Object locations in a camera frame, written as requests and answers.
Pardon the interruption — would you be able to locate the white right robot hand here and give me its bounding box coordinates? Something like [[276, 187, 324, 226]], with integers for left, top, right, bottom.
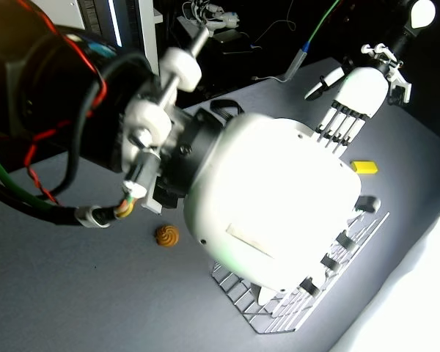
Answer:
[[182, 111, 383, 306]]

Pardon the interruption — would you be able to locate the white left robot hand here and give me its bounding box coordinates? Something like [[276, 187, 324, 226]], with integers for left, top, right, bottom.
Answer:
[[303, 65, 388, 154]]

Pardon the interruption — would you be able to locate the grey adapter with blue plug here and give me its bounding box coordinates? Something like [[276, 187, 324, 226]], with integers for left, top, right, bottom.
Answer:
[[285, 41, 312, 81]]

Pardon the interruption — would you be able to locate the yellow rectangular block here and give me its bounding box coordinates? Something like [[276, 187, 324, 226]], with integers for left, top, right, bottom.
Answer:
[[350, 160, 379, 175]]

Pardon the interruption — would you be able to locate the orange swirl cookie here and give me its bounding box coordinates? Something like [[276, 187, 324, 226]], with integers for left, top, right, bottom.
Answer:
[[155, 224, 180, 249]]

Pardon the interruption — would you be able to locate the black device box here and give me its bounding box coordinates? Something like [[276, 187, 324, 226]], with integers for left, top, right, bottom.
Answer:
[[203, 29, 256, 89]]

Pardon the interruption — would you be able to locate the white gadget pile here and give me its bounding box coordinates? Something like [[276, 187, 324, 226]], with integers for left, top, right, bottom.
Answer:
[[175, 0, 241, 37]]

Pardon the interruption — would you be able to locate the white robot torso column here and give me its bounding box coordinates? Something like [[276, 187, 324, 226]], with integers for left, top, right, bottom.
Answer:
[[32, 0, 164, 74]]

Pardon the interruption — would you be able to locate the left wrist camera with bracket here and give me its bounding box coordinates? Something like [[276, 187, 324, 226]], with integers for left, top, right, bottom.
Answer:
[[361, 43, 413, 106]]

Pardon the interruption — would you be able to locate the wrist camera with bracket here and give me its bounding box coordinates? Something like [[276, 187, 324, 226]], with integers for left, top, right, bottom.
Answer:
[[121, 27, 210, 216], [361, 43, 413, 106]]

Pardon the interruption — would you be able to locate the green cable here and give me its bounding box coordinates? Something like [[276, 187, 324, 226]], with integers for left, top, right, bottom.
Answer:
[[307, 0, 341, 45]]

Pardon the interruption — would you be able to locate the thin white cable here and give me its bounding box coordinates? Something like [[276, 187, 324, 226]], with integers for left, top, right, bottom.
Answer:
[[252, 0, 298, 82]]

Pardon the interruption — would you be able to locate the silver wire dish rack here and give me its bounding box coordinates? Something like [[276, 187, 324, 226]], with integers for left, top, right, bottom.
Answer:
[[210, 210, 392, 335]]

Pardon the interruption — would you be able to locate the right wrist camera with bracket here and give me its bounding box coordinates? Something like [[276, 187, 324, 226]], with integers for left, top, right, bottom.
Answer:
[[121, 27, 210, 216]]

